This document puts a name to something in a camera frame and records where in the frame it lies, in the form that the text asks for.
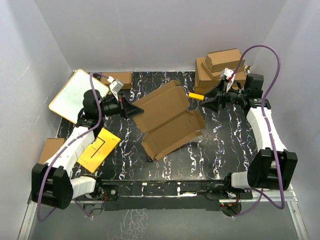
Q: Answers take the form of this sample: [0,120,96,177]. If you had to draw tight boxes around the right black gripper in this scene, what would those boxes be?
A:
[200,79,248,112]

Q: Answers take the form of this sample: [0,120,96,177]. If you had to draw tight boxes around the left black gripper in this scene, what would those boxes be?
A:
[97,92,144,121]

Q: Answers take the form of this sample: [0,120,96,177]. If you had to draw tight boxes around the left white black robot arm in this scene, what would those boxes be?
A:
[31,90,144,210]

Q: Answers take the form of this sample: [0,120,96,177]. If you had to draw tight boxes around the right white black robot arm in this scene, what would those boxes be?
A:
[201,68,298,199]

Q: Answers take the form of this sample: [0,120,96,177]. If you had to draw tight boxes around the large stacked cardboard box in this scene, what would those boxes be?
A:
[194,57,247,88]

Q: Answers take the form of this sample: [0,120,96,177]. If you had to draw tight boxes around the top small stacked cardboard box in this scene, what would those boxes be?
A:
[205,48,245,73]

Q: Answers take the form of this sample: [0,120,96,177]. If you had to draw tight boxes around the small yellow block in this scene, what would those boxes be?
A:
[188,92,205,101]

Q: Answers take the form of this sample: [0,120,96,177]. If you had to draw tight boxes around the yellow card with black drawing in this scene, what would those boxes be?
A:
[77,128,121,173]

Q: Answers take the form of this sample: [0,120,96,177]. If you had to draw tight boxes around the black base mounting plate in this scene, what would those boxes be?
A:
[73,179,253,213]

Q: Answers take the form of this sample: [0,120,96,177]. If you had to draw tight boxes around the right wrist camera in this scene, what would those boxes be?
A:
[220,67,236,93]

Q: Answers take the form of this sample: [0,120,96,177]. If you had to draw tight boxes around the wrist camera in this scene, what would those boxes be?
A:
[220,67,236,93]
[109,79,124,96]

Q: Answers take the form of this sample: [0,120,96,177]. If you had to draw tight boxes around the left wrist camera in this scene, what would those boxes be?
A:
[109,79,124,96]

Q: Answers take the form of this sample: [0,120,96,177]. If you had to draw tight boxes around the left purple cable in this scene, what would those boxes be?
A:
[36,71,113,223]

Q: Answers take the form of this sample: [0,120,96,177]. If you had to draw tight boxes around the purple cable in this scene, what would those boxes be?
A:
[229,44,286,217]
[36,71,113,223]

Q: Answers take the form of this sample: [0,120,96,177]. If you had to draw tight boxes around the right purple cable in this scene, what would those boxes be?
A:
[229,44,286,217]

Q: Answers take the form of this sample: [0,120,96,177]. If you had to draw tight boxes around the white board with wooden frame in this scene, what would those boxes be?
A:
[48,68,111,125]

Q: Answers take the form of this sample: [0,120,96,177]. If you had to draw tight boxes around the aluminium frame rail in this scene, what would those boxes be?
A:
[19,180,309,240]

